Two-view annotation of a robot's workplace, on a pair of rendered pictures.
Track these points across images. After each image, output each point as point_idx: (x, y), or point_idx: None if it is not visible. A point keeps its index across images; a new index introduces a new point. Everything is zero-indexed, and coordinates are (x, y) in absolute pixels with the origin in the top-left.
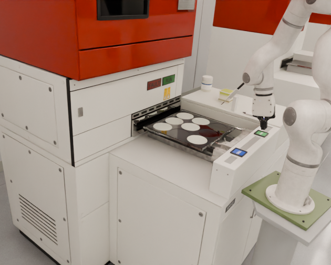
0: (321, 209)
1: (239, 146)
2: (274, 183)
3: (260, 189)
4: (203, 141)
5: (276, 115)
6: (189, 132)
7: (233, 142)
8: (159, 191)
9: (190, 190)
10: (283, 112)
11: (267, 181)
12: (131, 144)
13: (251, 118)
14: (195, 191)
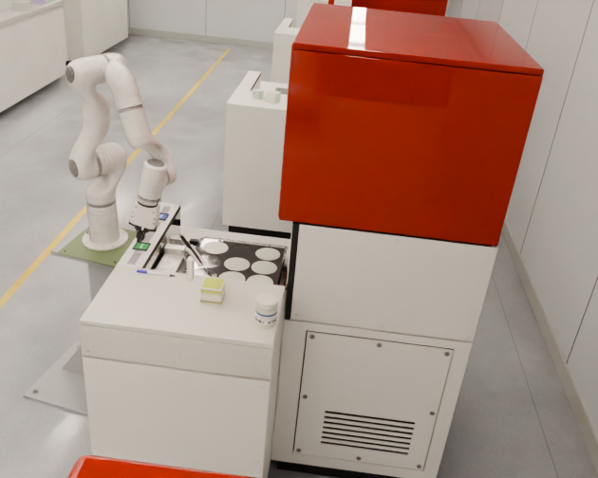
0: (75, 240)
1: (162, 223)
2: (119, 249)
3: (133, 240)
4: (207, 247)
5: (122, 287)
6: (231, 255)
7: (175, 265)
8: None
9: (196, 229)
10: (109, 301)
11: (126, 249)
12: (289, 253)
13: (158, 270)
14: (191, 229)
